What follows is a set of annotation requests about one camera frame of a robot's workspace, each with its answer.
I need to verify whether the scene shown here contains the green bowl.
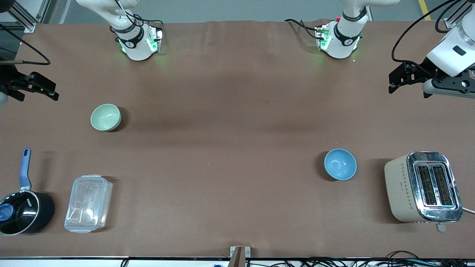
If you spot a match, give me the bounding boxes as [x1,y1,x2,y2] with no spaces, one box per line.
[90,103,122,132]

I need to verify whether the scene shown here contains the blue bowl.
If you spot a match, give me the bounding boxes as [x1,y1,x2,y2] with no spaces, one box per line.
[324,149,357,181]

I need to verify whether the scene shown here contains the beige chrome toaster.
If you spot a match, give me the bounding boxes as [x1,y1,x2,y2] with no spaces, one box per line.
[384,151,464,233]

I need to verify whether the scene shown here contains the clear plastic food container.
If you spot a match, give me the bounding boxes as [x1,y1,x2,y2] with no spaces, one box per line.
[64,174,113,234]

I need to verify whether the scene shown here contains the glass lid blue knob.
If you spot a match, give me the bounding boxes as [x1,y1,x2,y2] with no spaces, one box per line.
[0,191,40,235]

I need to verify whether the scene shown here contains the brown table cover mat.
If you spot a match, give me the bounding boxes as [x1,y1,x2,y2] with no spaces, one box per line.
[0,19,475,259]

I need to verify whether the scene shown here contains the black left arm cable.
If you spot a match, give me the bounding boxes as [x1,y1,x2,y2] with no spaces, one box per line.
[391,0,475,75]

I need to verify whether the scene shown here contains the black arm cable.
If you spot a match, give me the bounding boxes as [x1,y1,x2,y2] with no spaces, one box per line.
[391,0,475,75]
[0,23,51,66]

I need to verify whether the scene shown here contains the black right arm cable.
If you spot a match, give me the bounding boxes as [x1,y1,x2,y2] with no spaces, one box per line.
[0,23,51,66]

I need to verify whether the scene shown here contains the aluminium frame profile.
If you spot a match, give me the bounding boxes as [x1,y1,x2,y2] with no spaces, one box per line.
[0,0,48,33]
[442,0,475,29]

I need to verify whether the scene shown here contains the black left base cable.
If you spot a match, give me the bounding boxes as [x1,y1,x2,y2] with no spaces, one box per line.
[284,19,324,40]

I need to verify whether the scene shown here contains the black base cable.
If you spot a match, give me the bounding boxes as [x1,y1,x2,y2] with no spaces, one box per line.
[113,0,164,42]
[284,19,324,40]

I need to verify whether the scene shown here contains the black saucepan blue handle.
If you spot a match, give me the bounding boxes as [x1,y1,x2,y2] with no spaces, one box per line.
[0,148,55,237]

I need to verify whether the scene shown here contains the black right base cable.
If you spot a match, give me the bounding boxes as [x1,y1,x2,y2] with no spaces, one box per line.
[113,0,164,42]

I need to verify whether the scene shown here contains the metal table edge bracket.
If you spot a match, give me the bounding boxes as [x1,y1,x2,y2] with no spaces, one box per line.
[229,245,251,267]

